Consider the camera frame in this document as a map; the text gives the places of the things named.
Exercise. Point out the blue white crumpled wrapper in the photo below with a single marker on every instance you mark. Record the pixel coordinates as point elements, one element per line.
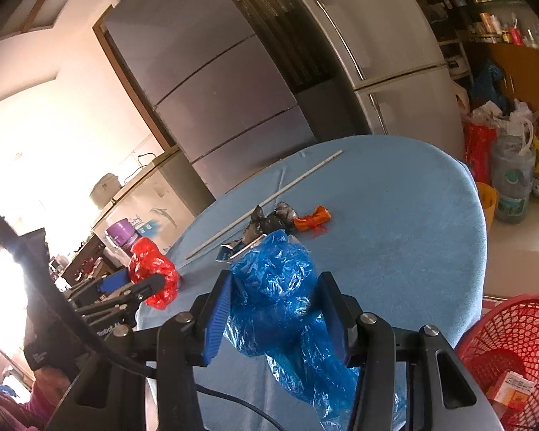
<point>227,251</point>

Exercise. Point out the shelf of bottles and jars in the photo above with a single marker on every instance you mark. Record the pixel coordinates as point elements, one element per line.
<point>485,22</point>

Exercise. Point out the large clear water jug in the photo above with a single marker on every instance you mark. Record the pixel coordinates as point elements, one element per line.
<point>512,179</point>

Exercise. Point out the white rice cooker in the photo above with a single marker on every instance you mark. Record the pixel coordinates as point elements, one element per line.
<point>105,188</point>

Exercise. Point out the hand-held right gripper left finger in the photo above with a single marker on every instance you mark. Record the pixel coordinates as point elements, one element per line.
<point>218,318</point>

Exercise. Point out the blue tablecloth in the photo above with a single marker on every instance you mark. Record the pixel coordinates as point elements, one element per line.
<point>386,233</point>

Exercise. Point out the purple bottle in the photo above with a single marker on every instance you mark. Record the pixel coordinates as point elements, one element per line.
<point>121,231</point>

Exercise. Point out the long white stick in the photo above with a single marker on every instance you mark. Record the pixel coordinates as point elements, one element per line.
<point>269,197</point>

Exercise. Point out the silver two-door refrigerator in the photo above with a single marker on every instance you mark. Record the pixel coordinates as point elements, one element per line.
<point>386,31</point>

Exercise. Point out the white crumpled plastic bags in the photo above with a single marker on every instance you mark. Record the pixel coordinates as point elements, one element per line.
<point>521,112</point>

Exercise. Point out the grey three-door refrigerator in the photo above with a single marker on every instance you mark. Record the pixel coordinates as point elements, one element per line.
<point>197,76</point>

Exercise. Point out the red shopping bag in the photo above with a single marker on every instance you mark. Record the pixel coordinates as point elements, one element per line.
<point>478,148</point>

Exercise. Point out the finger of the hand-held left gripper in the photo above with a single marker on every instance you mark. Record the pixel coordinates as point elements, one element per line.
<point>114,283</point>
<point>148,288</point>

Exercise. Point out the dark blue hanging bag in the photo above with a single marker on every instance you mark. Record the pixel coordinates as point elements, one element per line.
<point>489,85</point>

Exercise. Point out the dark striped curtain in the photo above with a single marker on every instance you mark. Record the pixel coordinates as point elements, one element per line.
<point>287,31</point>

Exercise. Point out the orange wrapper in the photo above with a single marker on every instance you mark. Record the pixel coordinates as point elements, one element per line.
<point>312,221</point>

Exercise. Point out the flat cardboard sheet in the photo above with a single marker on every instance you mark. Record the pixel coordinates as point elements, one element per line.
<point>516,274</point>

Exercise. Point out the orange white small box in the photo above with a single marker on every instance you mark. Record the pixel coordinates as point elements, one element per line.
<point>510,390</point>

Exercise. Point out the red plastic basket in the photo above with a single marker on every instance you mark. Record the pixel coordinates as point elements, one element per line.
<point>521,323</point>

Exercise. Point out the blue plastic bag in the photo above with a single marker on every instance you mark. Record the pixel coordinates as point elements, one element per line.
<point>274,278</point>

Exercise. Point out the white cabinet with dolphin sticker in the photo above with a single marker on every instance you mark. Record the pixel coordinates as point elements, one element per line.
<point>161,197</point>

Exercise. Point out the red plastic bag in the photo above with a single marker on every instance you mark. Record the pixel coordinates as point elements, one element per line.
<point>150,260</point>

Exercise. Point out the person's left forearm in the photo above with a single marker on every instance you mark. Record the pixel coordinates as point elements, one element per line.
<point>9,408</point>

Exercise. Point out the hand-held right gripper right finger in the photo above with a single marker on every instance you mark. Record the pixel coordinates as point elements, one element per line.
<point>334,318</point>

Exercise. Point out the yellow bucket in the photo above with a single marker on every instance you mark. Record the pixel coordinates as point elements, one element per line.
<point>487,202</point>

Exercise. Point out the black plastic bag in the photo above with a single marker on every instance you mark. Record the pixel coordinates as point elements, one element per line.
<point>265,224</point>

